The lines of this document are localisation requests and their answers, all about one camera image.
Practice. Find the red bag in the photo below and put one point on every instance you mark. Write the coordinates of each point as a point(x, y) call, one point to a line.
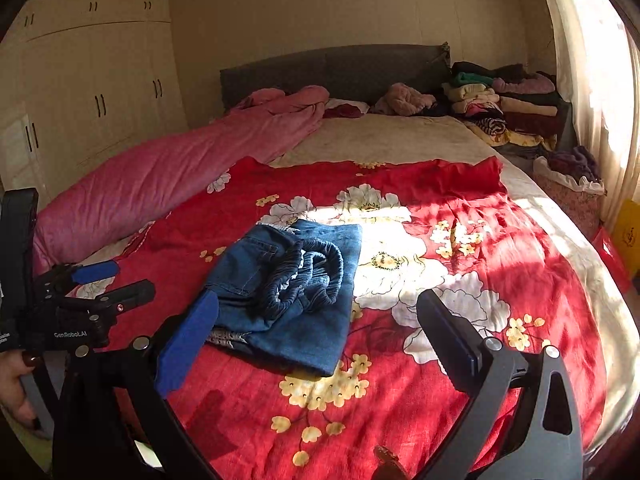
point(612, 260)

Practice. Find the cream curtain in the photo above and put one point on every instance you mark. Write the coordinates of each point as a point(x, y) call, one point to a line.
point(595, 85)

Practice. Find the yellow bag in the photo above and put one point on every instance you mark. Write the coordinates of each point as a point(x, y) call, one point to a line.
point(629, 240)

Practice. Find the grey upholstered headboard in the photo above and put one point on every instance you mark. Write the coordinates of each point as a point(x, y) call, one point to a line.
point(360, 67)

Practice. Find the pile of folded clothes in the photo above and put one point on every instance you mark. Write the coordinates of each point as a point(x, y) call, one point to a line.
point(505, 105)

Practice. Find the cream wardrobe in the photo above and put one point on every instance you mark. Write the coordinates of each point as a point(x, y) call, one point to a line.
point(100, 85)

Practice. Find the pink quilt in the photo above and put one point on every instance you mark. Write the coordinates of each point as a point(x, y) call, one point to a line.
point(160, 170)

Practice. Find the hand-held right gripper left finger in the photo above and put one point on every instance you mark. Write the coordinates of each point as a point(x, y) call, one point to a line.
point(187, 342)

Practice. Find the cream bed sheet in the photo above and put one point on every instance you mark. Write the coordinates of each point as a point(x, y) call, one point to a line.
point(400, 137)

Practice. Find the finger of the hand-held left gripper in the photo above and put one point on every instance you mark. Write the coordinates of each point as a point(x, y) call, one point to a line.
point(127, 296)
point(95, 271)

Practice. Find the yellow-green cloth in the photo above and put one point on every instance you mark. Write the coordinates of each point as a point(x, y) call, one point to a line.
point(37, 450)

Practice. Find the purple clothes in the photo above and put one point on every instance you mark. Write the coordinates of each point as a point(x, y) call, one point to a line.
point(575, 162)

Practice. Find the person's left hand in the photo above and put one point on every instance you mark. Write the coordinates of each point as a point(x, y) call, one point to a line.
point(11, 385)

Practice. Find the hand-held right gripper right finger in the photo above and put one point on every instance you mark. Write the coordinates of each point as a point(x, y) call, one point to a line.
point(450, 342)

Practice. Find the red floral blanket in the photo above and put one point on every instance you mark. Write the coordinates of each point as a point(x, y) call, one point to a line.
point(450, 410)

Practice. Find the pink fuzzy garment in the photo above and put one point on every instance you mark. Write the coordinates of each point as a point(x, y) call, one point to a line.
point(402, 99)

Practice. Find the floral laundry basket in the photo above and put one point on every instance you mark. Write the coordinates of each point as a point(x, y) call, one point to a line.
point(570, 202)

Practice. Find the dark red cloth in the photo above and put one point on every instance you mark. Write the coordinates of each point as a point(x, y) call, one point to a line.
point(345, 109)

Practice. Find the blue denim pants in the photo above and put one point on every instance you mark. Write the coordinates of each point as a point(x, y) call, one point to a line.
point(300, 330)

